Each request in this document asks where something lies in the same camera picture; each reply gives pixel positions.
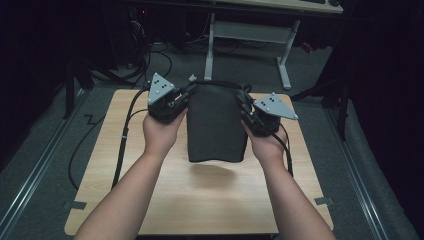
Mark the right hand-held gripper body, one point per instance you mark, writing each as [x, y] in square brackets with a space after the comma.
[268, 115]

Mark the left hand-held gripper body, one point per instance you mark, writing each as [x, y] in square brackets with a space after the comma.
[163, 103]

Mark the grey bag with yellow lining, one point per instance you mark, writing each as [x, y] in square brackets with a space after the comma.
[215, 123]

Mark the person's right hand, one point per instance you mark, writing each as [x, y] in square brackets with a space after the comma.
[268, 148]

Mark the person's left hand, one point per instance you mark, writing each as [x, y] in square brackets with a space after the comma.
[160, 136]

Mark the crumpled white paper scrap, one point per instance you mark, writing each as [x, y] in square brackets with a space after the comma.
[192, 77]

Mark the black metal stand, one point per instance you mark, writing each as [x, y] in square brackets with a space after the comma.
[343, 110]
[69, 90]

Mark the grey tape strip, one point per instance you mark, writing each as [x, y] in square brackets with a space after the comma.
[323, 200]
[75, 205]

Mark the black keyboard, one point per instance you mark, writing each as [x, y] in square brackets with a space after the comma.
[313, 1]

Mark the black computer mouse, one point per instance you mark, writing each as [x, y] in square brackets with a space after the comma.
[334, 2]

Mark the white desk frame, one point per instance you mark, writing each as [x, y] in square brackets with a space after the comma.
[250, 31]

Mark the metal floor rail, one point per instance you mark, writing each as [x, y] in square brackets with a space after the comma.
[40, 168]
[358, 176]

